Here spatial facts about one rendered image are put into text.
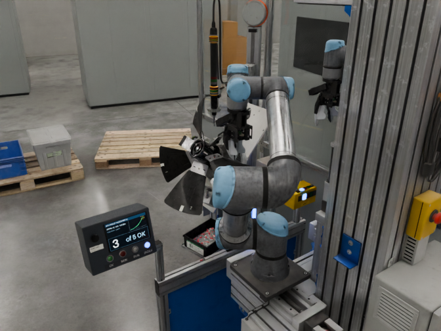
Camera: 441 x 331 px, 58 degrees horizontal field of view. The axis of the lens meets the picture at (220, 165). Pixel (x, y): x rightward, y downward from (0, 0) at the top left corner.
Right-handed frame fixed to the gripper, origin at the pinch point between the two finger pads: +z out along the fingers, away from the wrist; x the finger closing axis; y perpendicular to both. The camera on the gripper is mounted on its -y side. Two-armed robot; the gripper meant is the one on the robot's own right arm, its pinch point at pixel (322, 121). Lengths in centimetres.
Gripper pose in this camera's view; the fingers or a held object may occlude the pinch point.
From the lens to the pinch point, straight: 186.1
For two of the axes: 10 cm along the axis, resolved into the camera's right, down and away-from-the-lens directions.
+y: 5.7, 3.4, -7.5
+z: 0.0, 9.1, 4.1
